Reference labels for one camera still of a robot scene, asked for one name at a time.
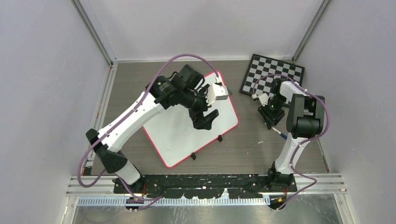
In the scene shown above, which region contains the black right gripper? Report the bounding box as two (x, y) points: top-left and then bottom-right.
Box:
(258, 94), (287, 129)

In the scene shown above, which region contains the white marker pen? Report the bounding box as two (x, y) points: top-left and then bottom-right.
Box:
(271, 127), (283, 137)

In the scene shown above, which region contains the pink-framed whiteboard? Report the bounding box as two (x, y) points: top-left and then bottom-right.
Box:
(142, 70), (240, 169)

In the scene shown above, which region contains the blue marker cap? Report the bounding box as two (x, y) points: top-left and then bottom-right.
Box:
(280, 133), (287, 140)

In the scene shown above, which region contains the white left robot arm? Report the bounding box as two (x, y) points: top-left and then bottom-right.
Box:
(85, 64), (228, 193)

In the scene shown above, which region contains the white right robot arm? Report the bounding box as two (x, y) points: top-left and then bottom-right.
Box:
(258, 78), (325, 192)

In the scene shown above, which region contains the black and white chessboard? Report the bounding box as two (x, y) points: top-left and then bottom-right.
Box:
(240, 54), (305, 97)

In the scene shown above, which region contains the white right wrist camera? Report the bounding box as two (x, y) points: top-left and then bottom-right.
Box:
(252, 93), (269, 106)

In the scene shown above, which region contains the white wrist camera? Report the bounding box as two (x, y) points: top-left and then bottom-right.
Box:
(206, 83), (229, 105)
(252, 93), (269, 106)

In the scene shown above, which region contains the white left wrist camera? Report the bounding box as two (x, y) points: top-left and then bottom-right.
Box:
(206, 83), (229, 105)

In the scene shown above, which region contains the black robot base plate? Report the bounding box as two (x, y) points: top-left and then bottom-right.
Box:
(128, 174), (297, 199)

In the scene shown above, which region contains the aluminium frame rail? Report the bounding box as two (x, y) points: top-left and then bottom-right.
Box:
(66, 174), (347, 207)

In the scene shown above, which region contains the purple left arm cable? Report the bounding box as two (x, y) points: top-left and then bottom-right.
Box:
(76, 53), (223, 211)

